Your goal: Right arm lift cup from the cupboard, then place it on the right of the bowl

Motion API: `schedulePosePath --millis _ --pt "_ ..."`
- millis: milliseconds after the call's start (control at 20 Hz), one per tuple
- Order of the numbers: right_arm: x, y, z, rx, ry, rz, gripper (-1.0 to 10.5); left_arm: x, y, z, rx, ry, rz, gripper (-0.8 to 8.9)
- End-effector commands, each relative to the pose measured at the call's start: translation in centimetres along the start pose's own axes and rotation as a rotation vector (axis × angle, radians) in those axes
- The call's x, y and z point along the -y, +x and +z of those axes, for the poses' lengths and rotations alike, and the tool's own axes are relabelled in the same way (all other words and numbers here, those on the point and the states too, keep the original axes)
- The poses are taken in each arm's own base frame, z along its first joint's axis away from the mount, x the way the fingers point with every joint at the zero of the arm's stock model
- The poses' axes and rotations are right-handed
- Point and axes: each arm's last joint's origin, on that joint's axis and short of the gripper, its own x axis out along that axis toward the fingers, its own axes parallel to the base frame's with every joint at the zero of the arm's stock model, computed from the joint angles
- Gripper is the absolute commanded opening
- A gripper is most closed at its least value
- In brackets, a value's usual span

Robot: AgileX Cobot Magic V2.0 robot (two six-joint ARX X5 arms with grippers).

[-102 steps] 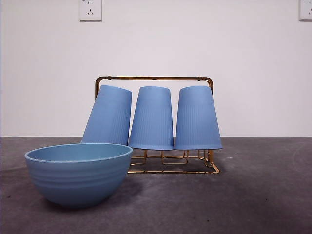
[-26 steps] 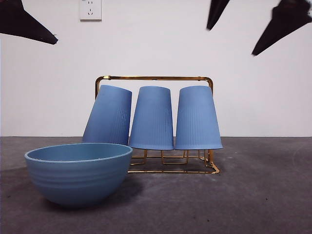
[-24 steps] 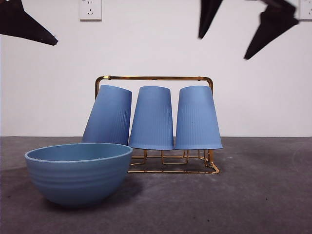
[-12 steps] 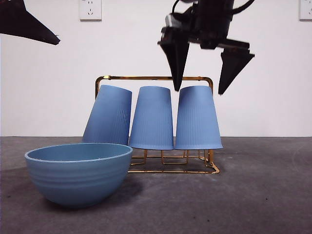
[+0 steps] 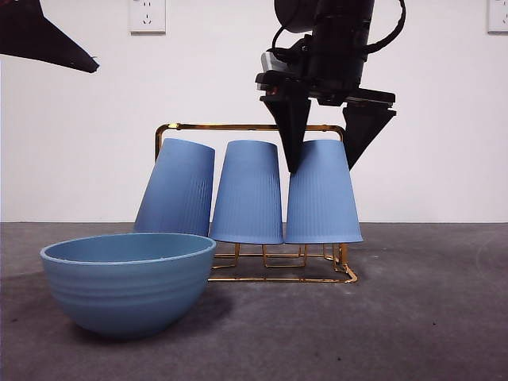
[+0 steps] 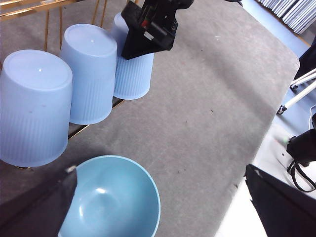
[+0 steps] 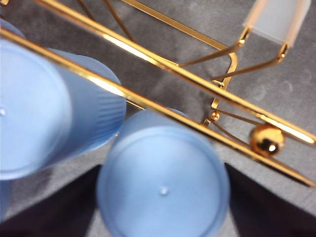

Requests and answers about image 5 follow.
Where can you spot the white wall socket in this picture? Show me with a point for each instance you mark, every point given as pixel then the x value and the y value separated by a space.
pixel 147 16
pixel 499 16

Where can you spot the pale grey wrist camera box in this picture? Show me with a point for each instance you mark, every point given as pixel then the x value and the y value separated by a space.
pixel 270 61

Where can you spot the light blue ridged bowl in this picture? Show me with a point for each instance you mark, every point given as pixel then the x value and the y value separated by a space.
pixel 127 293

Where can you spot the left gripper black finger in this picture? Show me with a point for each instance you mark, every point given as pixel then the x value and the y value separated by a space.
pixel 35 39

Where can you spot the blue ribbed plastic cup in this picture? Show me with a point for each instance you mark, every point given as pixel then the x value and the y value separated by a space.
pixel 248 198
pixel 321 206
pixel 174 190

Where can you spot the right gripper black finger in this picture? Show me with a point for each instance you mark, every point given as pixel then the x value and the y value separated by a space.
pixel 363 131
pixel 293 131

